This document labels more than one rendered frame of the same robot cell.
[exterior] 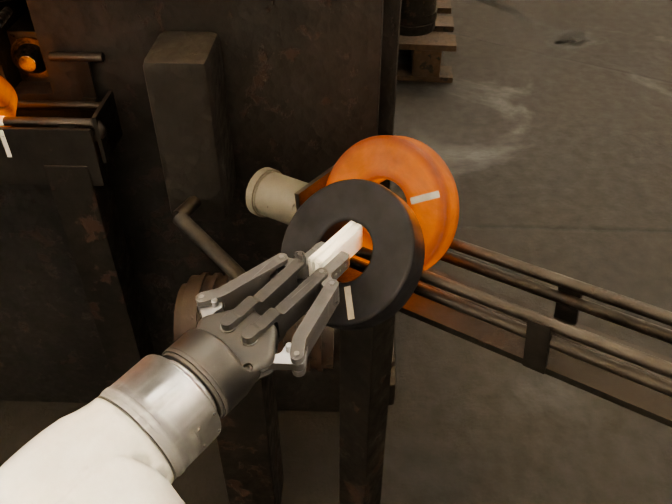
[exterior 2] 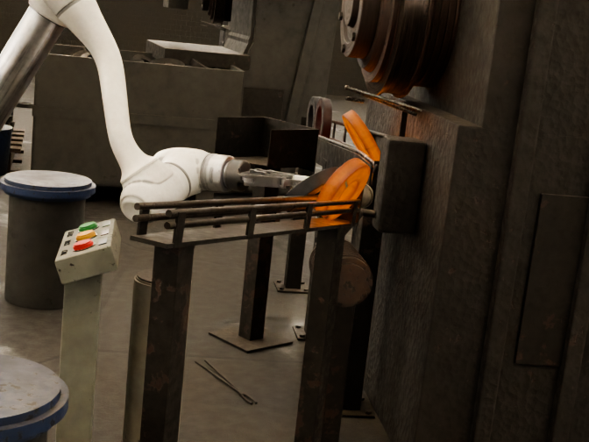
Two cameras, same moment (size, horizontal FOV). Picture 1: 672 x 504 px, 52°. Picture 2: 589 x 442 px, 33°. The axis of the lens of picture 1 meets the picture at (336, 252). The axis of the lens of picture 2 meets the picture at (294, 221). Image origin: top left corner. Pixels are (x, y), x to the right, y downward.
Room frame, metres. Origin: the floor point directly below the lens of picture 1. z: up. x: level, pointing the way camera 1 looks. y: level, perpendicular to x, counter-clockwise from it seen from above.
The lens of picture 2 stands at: (0.04, -2.21, 1.10)
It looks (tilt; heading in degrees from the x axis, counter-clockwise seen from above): 12 degrees down; 78
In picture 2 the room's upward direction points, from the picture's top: 6 degrees clockwise
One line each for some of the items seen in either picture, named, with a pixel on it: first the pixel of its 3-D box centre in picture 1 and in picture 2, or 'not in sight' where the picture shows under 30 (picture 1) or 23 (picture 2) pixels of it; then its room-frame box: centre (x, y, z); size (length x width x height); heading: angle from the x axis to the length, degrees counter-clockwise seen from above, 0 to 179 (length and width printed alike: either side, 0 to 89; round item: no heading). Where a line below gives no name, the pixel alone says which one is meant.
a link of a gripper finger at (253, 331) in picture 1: (288, 312); (270, 180); (0.44, 0.04, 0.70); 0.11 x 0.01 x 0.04; 141
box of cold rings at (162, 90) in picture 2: not in sight; (133, 121); (0.23, 3.20, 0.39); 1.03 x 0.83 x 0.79; 2
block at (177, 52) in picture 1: (195, 129); (400, 185); (0.80, 0.19, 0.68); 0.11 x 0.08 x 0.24; 178
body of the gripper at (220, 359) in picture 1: (226, 353); (247, 176); (0.40, 0.10, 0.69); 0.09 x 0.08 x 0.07; 143
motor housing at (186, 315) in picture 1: (272, 412); (330, 348); (0.65, 0.10, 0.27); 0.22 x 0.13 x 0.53; 88
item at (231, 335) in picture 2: not in sight; (257, 232); (0.57, 0.93, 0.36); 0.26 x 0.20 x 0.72; 123
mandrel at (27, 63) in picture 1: (50, 38); not in sight; (0.96, 0.42, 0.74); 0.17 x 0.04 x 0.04; 178
